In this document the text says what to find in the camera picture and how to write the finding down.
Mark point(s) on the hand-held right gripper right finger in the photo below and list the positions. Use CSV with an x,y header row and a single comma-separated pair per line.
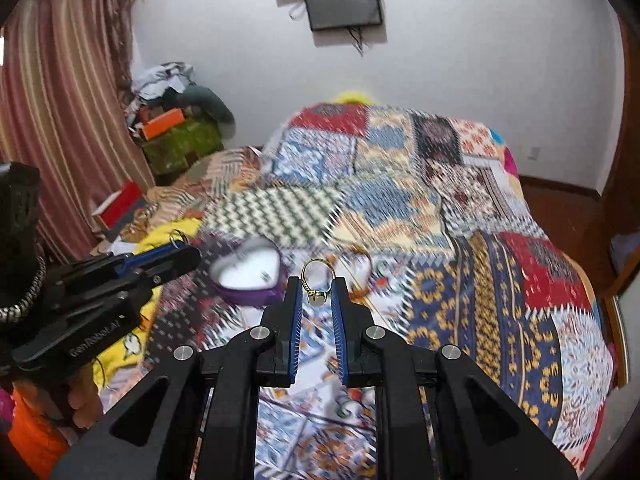
x,y
338,325

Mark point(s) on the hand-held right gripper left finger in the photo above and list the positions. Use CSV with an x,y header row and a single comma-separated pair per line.
x,y
295,320

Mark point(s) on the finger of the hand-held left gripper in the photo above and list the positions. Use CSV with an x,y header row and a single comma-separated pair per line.
x,y
172,264
137,259

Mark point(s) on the purple heart-shaped jewelry box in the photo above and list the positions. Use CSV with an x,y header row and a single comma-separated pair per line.
x,y
247,274

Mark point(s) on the person's left forearm orange sleeve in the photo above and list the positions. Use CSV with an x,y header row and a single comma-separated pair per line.
x,y
32,432

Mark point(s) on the person's left hand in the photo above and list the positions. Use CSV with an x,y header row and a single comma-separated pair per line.
x,y
86,397

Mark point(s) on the yellow cartoon print cloth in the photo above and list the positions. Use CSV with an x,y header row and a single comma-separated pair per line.
x,y
125,330

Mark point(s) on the red box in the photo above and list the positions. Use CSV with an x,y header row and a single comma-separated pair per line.
x,y
119,206

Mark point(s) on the patchwork bedspread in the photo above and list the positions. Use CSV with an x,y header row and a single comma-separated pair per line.
x,y
415,240

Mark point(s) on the green patterned bag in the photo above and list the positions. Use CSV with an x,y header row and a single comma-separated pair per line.
x,y
182,145

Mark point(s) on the orange box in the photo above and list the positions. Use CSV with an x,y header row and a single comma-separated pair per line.
x,y
161,124

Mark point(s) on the striped curtain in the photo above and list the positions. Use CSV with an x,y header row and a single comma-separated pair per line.
x,y
65,110

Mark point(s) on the pile of clothes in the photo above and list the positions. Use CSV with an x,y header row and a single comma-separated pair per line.
x,y
165,87

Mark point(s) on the yellow pillow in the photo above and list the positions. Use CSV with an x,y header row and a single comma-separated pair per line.
x,y
351,97

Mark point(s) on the small black wall monitor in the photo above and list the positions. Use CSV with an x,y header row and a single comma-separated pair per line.
x,y
344,4

